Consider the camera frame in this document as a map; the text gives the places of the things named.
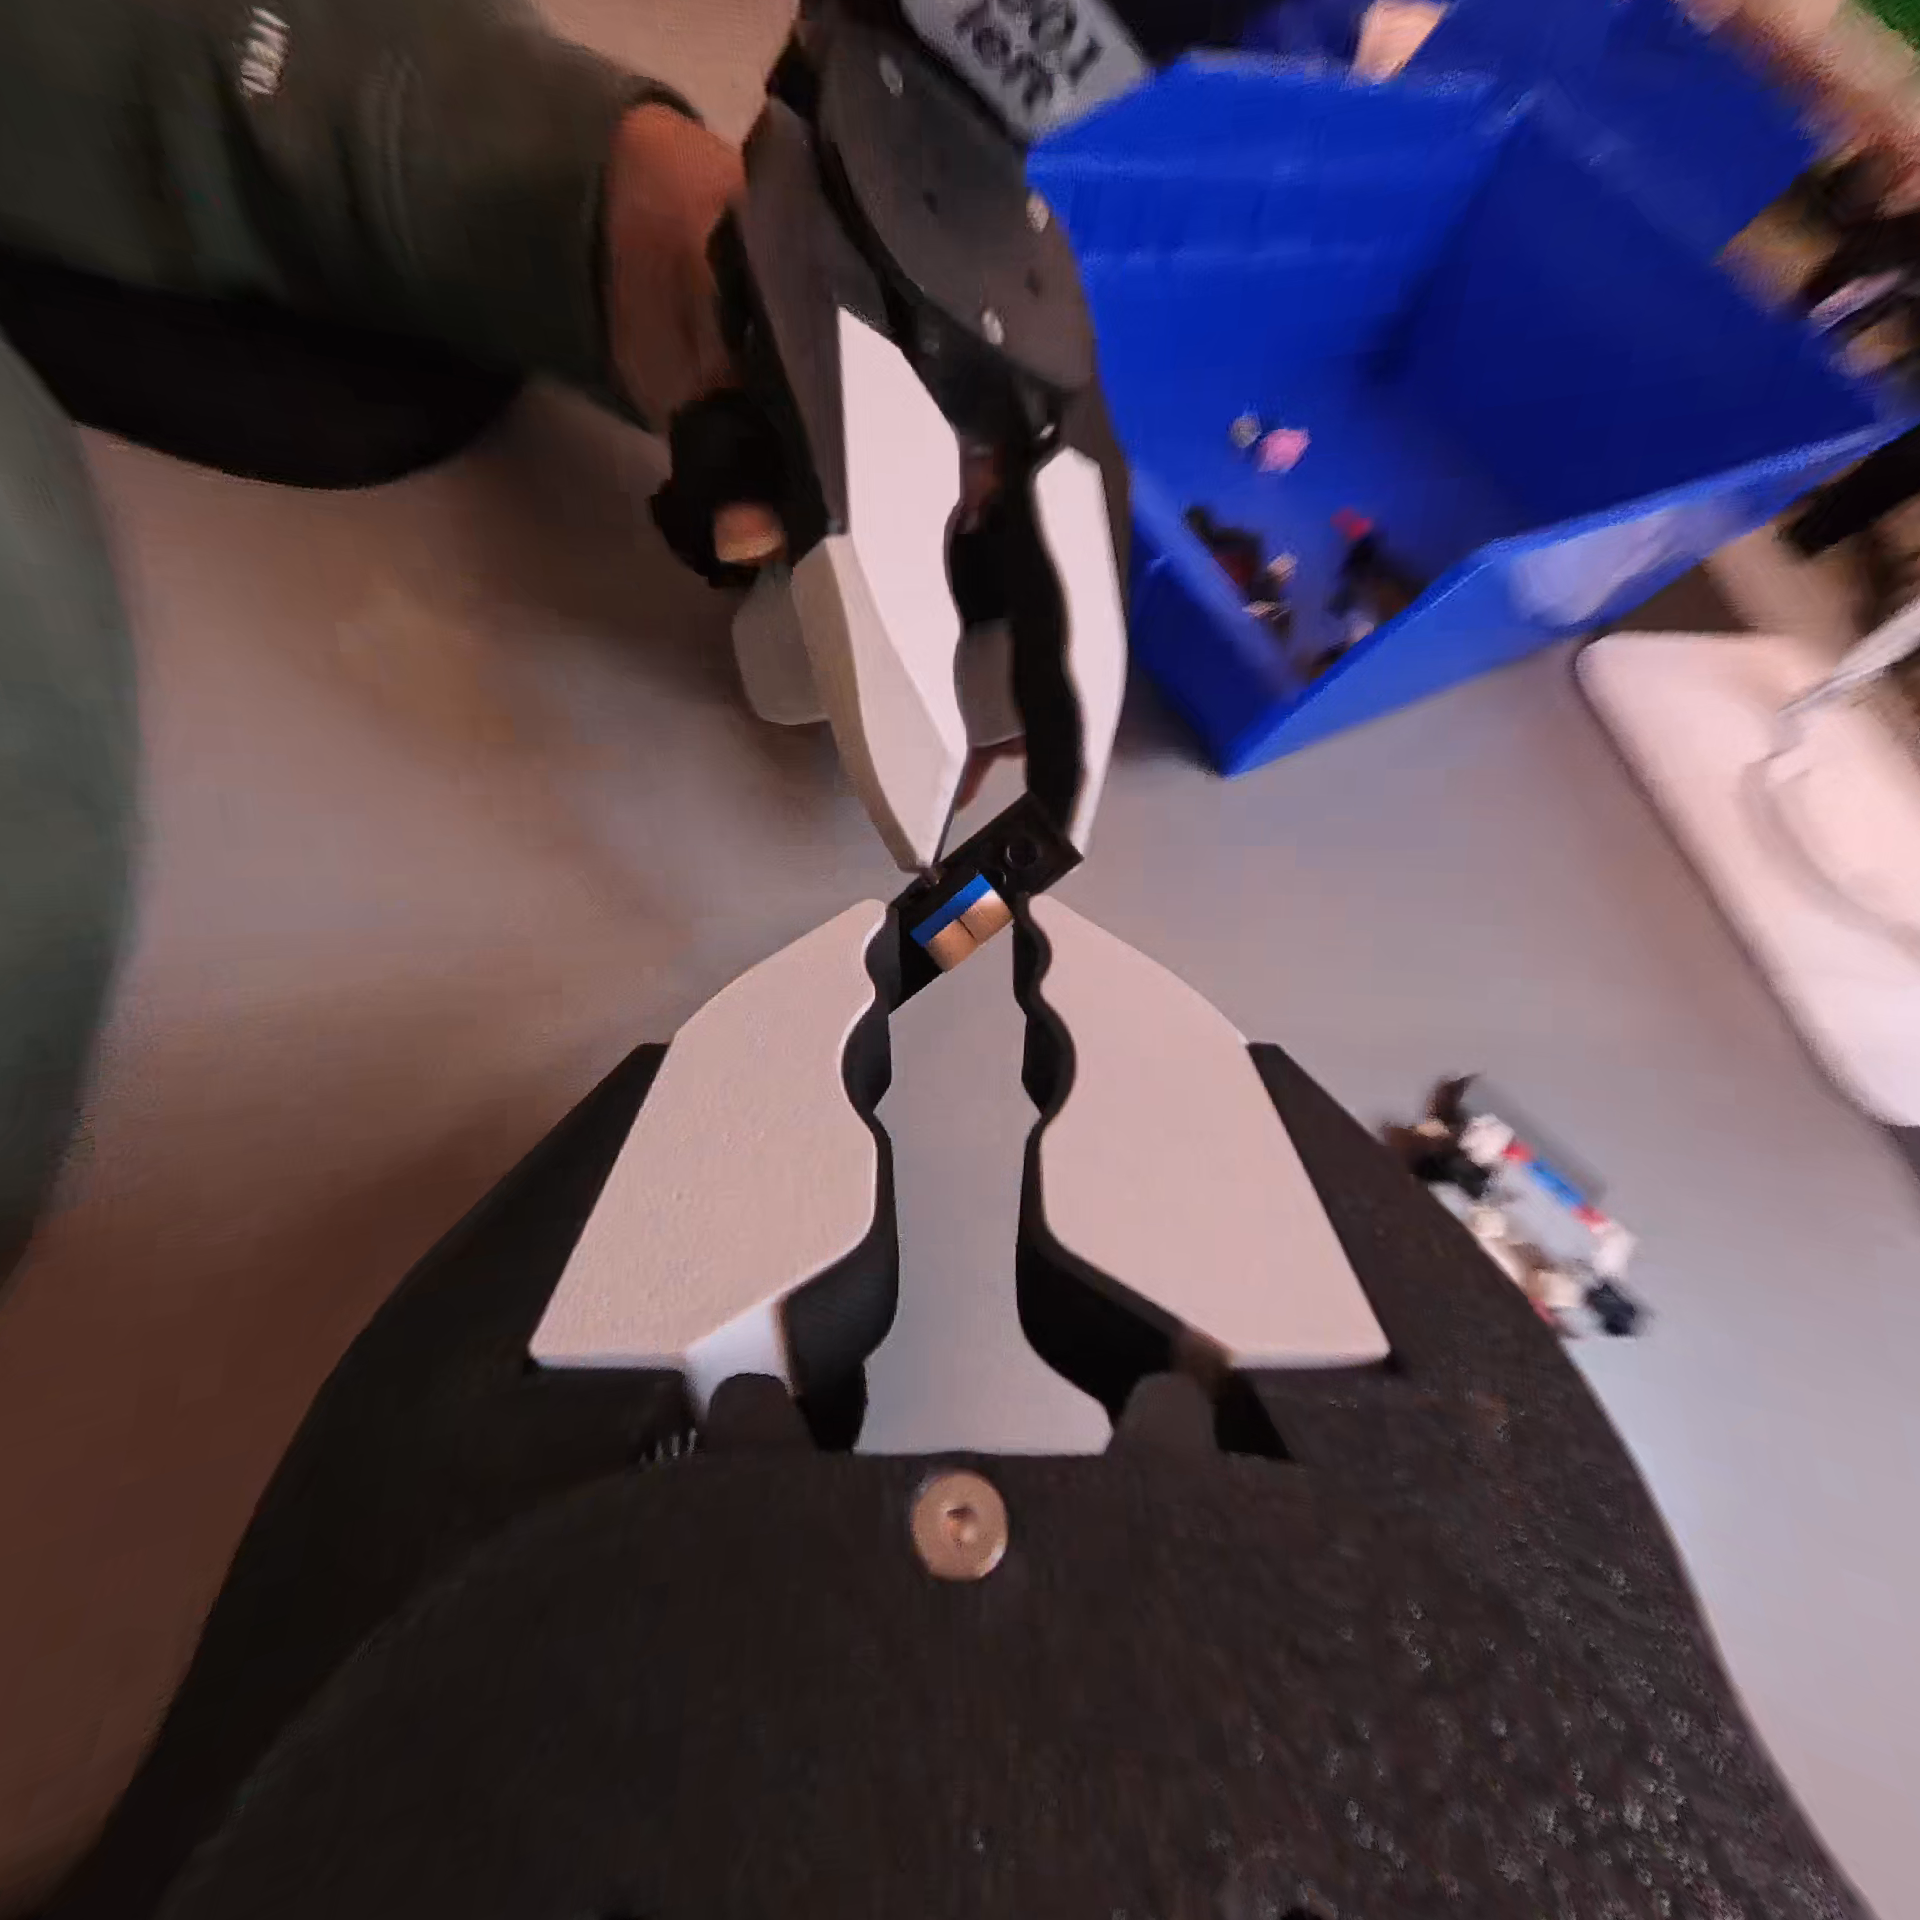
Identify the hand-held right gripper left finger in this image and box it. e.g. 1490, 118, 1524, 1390
530, 895, 901, 1411

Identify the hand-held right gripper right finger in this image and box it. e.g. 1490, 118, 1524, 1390
1016, 887, 1394, 1389

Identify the white book stand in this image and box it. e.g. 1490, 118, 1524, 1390
1572, 594, 1920, 1137

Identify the small tan lego piece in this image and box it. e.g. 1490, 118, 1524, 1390
910, 871, 1013, 969

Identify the lego car model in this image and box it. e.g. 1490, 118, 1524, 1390
1381, 1071, 1659, 1344

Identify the lego pieces pile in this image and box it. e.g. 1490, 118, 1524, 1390
1178, 406, 1436, 686

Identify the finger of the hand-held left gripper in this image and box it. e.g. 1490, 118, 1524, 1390
954, 451, 1144, 891
805, 295, 1000, 879

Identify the blue plastic bin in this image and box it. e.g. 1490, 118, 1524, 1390
1030, 0, 1920, 780

